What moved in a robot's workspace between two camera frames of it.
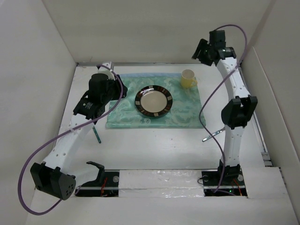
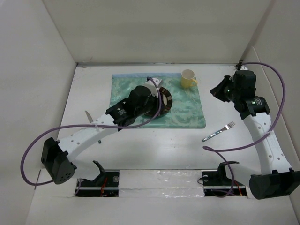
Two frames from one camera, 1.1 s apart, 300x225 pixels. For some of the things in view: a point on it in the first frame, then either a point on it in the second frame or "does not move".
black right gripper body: (204, 55) -> (225, 92)
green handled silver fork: (213, 134) does not move
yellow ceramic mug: (188, 78) does not move
